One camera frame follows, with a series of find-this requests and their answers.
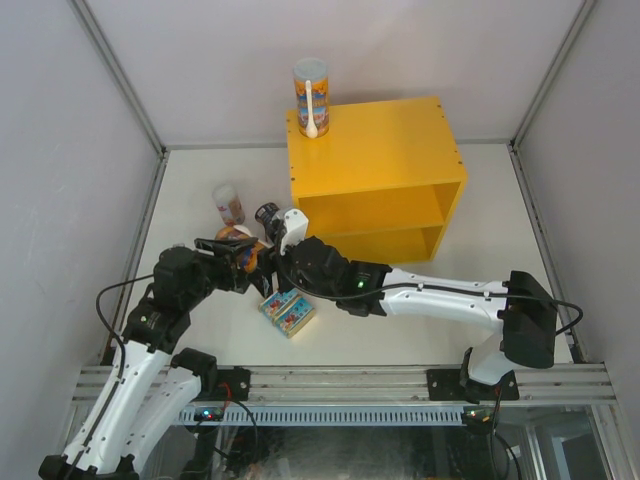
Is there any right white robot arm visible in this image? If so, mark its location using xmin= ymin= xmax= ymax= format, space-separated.
xmin=257 ymin=237 xmax=557 ymax=403

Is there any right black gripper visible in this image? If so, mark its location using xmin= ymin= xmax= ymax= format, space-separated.
xmin=248 ymin=231 xmax=338 ymax=304

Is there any blue luncheon meat tin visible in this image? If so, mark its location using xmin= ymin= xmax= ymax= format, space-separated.
xmin=273 ymin=297 xmax=315 ymax=339
xmin=258 ymin=289 xmax=299 ymax=322

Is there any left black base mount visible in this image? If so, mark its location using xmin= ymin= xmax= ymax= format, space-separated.
xmin=213 ymin=366 xmax=251 ymax=402

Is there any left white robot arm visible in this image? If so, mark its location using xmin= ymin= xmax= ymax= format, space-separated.
xmin=39 ymin=237 xmax=257 ymax=479

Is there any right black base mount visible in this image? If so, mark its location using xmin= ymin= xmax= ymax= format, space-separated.
xmin=426 ymin=368 xmax=466 ymax=401

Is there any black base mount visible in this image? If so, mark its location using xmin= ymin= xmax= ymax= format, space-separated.
xmin=213 ymin=366 xmax=251 ymax=402
xmin=426 ymin=368 xmax=466 ymax=401

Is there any yellow can with white spoon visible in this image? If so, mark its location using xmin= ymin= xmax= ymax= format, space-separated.
xmin=215 ymin=225 xmax=268 ymax=273

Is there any dark blue tin can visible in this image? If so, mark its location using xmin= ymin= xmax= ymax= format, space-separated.
xmin=254 ymin=202 xmax=281 ymax=242

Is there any grey slotted cable duct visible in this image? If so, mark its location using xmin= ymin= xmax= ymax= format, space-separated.
xmin=176 ymin=404 xmax=493 ymax=427

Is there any aluminium frame rail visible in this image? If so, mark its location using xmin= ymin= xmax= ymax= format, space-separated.
xmin=72 ymin=363 xmax=617 ymax=404

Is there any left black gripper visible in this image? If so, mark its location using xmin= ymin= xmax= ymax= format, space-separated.
xmin=180 ymin=237 xmax=257 ymax=310

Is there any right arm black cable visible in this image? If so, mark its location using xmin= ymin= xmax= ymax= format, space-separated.
xmin=272 ymin=234 xmax=584 ymax=339

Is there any orange can with spoon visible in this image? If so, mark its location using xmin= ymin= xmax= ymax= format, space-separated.
xmin=293 ymin=57 xmax=330 ymax=139

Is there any white porridge can upright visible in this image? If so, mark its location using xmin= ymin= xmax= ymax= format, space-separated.
xmin=212 ymin=184 xmax=245 ymax=226

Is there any yellow wooden shelf cabinet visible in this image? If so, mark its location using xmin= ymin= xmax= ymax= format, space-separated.
xmin=286 ymin=97 xmax=468 ymax=264

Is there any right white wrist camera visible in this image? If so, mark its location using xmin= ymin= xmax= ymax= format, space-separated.
xmin=275 ymin=208 xmax=309 ymax=256

